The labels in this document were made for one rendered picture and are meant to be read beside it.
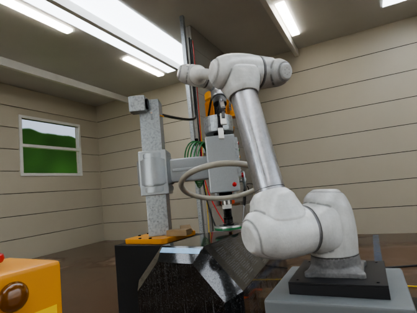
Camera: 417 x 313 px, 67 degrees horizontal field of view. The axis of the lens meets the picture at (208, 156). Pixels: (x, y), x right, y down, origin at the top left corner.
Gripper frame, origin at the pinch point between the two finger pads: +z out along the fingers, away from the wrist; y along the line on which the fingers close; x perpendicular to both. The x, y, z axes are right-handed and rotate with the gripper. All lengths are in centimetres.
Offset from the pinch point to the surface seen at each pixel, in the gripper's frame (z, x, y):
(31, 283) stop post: 83, 37, -97
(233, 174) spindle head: -6, -14, 69
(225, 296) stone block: 75, 0, 48
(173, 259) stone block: 52, 29, 61
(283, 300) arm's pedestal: 83, -9, -35
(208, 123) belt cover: -42, 2, 56
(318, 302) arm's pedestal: 85, -17, -39
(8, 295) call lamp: 85, 38, -100
